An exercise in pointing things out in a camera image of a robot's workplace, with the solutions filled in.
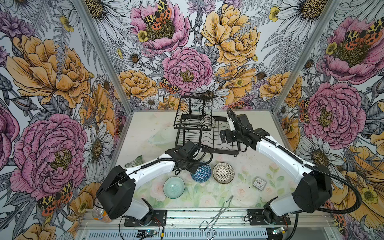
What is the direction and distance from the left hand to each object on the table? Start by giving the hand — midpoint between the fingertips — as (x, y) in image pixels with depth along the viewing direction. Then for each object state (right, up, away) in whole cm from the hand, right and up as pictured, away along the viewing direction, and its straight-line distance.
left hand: (192, 169), depth 84 cm
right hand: (+20, +18, 0) cm, 27 cm away
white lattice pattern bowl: (+10, +27, +27) cm, 40 cm away
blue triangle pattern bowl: (+6, -3, +3) cm, 8 cm away
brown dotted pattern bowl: (+18, -3, +3) cm, 18 cm away
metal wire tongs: (+6, -24, -11) cm, 27 cm away
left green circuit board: (-22, -26, -12) cm, 37 cm away
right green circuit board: (+41, -25, -13) cm, 50 cm away
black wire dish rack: (+1, +26, +6) cm, 27 cm away
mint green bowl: (-10, -9, -2) cm, 14 cm away
